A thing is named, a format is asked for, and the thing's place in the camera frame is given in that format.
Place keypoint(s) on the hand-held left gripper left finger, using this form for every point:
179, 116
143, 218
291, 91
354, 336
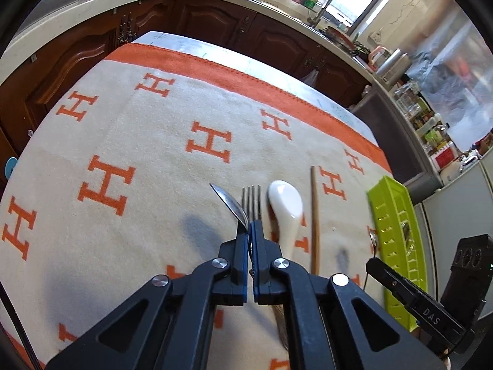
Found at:
242, 262

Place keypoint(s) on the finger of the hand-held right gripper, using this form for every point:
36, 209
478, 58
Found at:
389, 279

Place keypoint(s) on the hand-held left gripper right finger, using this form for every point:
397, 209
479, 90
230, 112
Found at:
259, 262

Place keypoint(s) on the small metal spoon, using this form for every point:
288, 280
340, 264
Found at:
373, 239

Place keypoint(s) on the metal fork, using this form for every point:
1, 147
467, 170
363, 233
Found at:
252, 204

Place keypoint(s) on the white ceramic spoon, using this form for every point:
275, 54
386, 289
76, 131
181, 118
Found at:
285, 204

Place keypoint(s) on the green plastic utensil tray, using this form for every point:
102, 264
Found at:
389, 216

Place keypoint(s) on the plain wooden chopstick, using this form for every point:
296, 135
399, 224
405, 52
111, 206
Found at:
315, 216

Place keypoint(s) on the grey refrigerator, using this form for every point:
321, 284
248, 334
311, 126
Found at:
458, 208

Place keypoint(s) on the orange and white printed blanket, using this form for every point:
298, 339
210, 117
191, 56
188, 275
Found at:
154, 185

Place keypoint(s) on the red box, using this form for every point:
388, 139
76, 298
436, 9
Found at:
446, 157

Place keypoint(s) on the group of jars and bottles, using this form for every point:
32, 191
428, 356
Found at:
427, 123

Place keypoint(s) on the silver kettle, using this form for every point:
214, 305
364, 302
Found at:
391, 65

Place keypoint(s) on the dark wooden kitchen cabinets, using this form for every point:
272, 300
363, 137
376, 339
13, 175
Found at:
215, 27

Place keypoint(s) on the metal kitchen faucet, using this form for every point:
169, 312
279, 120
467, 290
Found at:
321, 4

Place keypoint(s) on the green bottle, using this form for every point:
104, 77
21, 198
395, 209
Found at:
311, 0

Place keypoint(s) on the clear plastic wall sheet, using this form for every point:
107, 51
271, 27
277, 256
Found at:
454, 77

